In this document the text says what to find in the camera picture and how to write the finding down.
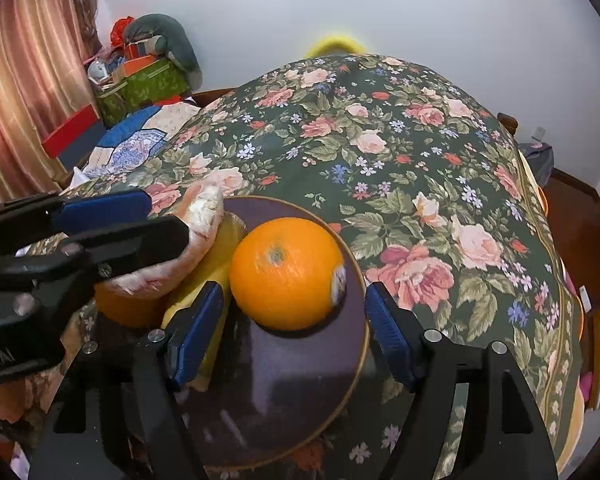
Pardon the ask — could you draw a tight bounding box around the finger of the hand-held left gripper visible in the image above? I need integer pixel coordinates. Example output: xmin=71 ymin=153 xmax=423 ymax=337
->
xmin=0 ymin=216 xmax=191 ymax=311
xmin=0 ymin=190 xmax=153 ymax=242

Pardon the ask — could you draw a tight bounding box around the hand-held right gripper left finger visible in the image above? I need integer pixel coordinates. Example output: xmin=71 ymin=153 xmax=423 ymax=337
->
xmin=27 ymin=280 xmax=226 ymax=480

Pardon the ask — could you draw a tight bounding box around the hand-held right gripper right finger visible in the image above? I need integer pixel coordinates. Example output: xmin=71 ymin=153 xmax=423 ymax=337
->
xmin=365 ymin=282 xmax=561 ymax=480

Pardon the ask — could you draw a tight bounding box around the pink plastic item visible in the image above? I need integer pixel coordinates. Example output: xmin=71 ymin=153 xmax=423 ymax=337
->
xmin=100 ymin=179 xmax=227 ymax=298

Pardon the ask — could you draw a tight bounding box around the dark round plate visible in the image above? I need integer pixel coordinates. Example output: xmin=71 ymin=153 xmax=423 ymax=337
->
xmin=172 ymin=195 xmax=371 ymax=471

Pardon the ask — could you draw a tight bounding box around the large orange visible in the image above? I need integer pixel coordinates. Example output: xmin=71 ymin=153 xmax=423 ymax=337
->
xmin=229 ymin=217 xmax=348 ymax=332

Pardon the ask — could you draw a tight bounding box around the small orange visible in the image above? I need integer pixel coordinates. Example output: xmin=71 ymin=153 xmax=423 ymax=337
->
xmin=94 ymin=282 xmax=168 ymax=328

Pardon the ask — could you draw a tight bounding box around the yellow banana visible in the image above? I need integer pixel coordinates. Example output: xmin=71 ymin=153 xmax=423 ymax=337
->
xmin=161 ymin=212 xmax=248 ymax=392

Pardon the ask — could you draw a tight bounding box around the blue and white quilt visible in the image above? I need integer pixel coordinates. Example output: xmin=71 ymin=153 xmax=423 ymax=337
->
xmin=72 ymin=100 xmax=202 ymax=181

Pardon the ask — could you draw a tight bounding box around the red and blue board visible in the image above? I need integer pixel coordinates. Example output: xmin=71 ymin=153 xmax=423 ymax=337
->
xmin=42 ymin=104 xmax=103 ymax=171

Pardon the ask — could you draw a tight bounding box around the green patterned storage box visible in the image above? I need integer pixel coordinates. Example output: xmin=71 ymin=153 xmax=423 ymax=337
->
xmin=94 ymin=57 xmax=193 ymax=128

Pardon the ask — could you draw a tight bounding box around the pink striped curtain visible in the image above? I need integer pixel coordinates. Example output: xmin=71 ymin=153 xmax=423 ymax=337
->
xmin=0 ymin=0 xmax=101 ymax=206

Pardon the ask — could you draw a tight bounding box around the floral blanket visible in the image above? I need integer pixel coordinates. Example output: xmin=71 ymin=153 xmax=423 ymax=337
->
xmin=0 ymin=52 xmax=583 ymax=480

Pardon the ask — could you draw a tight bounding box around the grey plush cushion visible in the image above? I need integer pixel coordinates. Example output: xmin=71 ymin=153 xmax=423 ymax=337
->
xmin=124 ymin=13 xmax=202 ymax=73

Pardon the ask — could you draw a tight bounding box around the yellow pillow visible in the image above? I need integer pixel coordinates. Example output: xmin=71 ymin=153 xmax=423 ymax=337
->
xmin=304 ymin=32 xmax=368 ymax=58

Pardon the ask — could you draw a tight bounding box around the wooden bed frame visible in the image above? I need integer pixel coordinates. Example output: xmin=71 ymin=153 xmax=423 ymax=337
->
xmin=497 ymin=112 xmax=521 ymax=141

